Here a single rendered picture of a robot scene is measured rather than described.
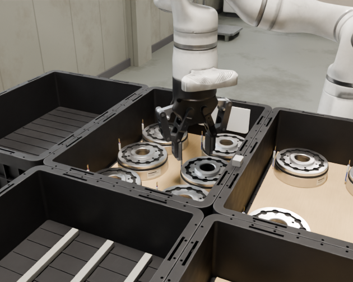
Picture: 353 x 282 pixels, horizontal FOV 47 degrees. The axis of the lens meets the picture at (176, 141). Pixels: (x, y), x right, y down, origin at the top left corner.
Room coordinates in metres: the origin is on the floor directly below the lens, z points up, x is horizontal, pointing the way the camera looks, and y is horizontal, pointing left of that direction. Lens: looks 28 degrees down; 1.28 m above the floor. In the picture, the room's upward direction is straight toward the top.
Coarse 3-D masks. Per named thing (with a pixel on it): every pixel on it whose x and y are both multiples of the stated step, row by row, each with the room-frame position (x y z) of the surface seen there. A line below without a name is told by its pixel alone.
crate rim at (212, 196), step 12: (144, 96) 0.87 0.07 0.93; (216, 96) 0.86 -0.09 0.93; (120, 108) 0.79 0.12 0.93; (264, 108) 0.80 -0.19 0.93; (108, 120) 0.73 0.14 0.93; (264, 120) 0.73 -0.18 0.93; (84, 132) 0.68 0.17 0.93; (252, 132) 0.68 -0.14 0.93; (72, 144) 0.63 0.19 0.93; (48, 156) 0.59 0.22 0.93; (60, 156) 0.60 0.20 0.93; (60, 168) 0.55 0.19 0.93; (72, 168) 0.55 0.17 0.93; (228, 168) 0.55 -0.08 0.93; (108, 180) 0.52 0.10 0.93; (120, 180) 0.52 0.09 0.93; (144, 192) 0.49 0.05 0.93; (156, 192) 0.49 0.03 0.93; (216, 192) 0.49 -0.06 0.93; (192, 204) 0.46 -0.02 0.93; (204, 204) 0.46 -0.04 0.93; (204, 216) 0.45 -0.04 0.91
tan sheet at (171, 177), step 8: (192, 136) 0.86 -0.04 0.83; (200, 136) 0.86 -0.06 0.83; (192, 144) 0.81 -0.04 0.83; (200, 144) 0.81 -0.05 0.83; (184, 152) 0.78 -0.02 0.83; (192, 152) 0.78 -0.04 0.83; (200, 152) 0.78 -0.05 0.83; (168, 160) 0.74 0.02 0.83; (176, 160) 0.74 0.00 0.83; (184, 160) 0.74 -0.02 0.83; (168, 168) 0.71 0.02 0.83; (176, 168) 0.71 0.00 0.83; (160, 176) 0.68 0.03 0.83; (168, 176) 0.68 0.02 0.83; (176, 176) 0.68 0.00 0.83; (144, 184) 0.65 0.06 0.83; (152, 184) 0.65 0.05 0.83; (160, 184) 0.65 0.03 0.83; (168, 184) 0.65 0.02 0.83; (176, 184) 0.65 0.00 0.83
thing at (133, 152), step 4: (136, 148) 0.73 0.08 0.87; (140, 148) 0.73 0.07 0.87; (144, 148) 0.73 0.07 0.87; (148, 148) 0.73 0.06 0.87; (132, 152) 0.71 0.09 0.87; (136, 152) 0.72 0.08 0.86; (152, 152) 0.71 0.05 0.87; (132, 156) 0.70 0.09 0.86; (136, 156) 0.70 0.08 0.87; (140, 156) 0.70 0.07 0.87; (144, 156) 0.70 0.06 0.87; (148, 156) 0.70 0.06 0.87; (152, 156) 0.71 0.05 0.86
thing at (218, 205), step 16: (272, 112) 0.77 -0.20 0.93; (288, 112) 0.78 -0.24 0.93; (304, 112) 0.77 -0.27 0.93; (256, 144) 0.66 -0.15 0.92; (240, 176) 0.53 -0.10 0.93; (224, 192) 0.49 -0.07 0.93; (224, 208) 0.45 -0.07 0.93; (272, 224) 0.41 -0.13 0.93; (320, 240) 0.38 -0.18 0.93; (336, 240) 0.38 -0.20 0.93
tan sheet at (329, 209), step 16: (272, 176) 0.68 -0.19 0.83; (336, 176) 0.68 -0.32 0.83; (272, 192) 0.62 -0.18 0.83; (288, 192) 0.62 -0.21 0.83; (304, 192) 0.62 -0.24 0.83; (320, 192) 0.62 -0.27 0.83; (336, 192) 0.62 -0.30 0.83; (256, 208) 0.58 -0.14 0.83; (288, 208) 0.58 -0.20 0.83; (304, 208) 0.58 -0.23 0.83; (320, 208) 0.58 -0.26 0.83; (336, 208) 0.58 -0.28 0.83; (352, 208) 0.58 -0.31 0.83; (320, 224) 0.53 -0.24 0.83; (336, 224) 0.53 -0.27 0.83; (352, 224) 0.53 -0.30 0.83; (352, 240) 0.49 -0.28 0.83
